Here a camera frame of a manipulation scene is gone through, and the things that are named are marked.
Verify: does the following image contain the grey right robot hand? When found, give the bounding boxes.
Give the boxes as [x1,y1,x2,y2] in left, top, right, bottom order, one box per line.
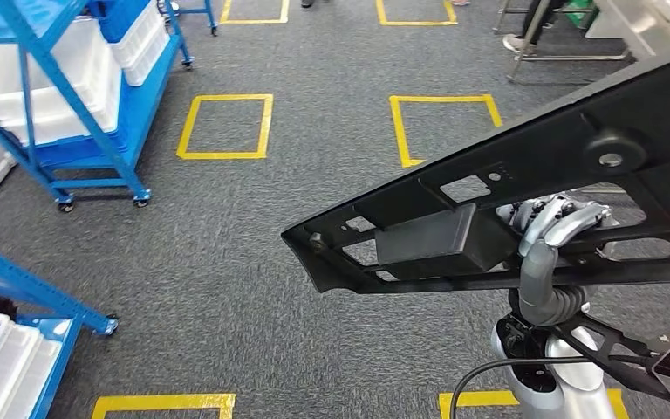
[496,195,613,326]

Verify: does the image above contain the black plastic panel part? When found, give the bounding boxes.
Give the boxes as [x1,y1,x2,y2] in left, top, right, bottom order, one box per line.
[281,49,670,296]

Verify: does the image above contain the blue wheeled shelf cart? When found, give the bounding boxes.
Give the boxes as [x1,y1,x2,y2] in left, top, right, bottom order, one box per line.
[0,0,195,214]

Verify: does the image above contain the blue metal shelf rack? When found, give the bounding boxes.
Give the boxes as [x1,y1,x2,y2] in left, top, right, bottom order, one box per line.
[0,234,120,419]

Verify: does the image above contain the yellow floor tape square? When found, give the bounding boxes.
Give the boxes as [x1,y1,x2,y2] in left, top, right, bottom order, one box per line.
[439,388,631,419]

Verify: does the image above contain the person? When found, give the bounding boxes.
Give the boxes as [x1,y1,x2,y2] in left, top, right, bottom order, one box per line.
[502,0,571,57]

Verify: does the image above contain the blue wheeled rack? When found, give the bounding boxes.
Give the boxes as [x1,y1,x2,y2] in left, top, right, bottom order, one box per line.
[158,0,221,37]

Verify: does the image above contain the large white plastic bin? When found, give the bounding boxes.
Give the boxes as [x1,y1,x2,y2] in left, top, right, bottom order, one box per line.
[0,16,123,147]

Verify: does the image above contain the black cable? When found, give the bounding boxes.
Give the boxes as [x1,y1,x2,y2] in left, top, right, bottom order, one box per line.
[449,355,660,419]

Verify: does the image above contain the black camera bracket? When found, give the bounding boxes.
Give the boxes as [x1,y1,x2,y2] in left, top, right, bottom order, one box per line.
[554,314,670,415]

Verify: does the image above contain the steel frame table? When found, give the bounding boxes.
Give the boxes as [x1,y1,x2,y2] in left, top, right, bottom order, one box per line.
[494,0,639,82]

